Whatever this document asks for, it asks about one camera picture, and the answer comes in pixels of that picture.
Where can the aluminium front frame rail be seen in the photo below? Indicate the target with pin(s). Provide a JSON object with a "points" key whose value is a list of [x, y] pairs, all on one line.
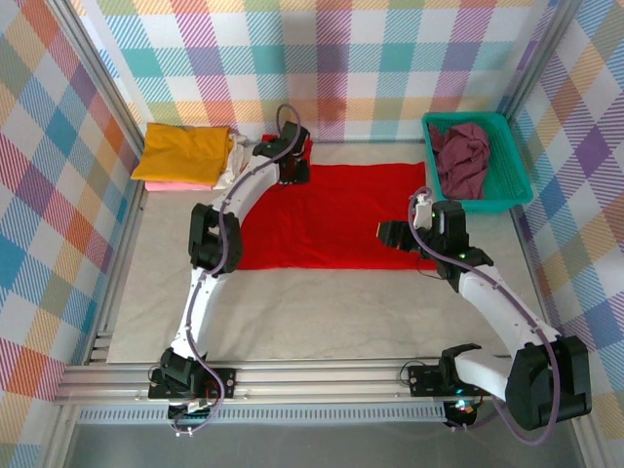
{"points": [[317, 380]]}

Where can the maroon t-shirt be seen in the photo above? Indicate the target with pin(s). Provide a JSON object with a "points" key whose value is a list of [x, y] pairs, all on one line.
{"points": [[460, 161]]}

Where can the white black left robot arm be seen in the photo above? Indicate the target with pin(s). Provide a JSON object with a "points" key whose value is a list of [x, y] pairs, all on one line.
{"points": [[253, 190]]}

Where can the red t-shirt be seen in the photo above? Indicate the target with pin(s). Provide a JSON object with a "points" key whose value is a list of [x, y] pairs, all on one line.
{"points": [[331, 219]]}

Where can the teal plastic basket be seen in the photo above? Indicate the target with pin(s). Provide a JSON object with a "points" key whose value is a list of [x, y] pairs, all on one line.
{"points": [[504, 166]]}

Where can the yellow folded t-shirt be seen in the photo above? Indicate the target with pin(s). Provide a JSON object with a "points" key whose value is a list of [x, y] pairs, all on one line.
{"points": [[175, 153]]}

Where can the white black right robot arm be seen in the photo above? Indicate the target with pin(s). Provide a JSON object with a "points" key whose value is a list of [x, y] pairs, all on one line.
{"points": [[507, 307]]}

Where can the aluminium frame post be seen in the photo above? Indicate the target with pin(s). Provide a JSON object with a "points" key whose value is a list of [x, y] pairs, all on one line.
{"points": [[537, 58], [107, 73]]}

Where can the pink folded t-shirt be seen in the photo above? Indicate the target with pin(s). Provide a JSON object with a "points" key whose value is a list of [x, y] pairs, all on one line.
{"points": [[166, 186]]}

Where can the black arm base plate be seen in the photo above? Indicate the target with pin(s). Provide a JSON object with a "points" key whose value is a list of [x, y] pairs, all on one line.
{"points": [[421, 380], [229, 382]]}

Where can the small circuit board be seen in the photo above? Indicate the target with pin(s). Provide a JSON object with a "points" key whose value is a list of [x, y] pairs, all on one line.
{"points": [[463, 407], [197, 404]]}

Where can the white folded t-shirt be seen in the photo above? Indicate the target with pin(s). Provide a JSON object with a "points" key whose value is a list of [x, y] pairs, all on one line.
{"points": [[234, 163]]}

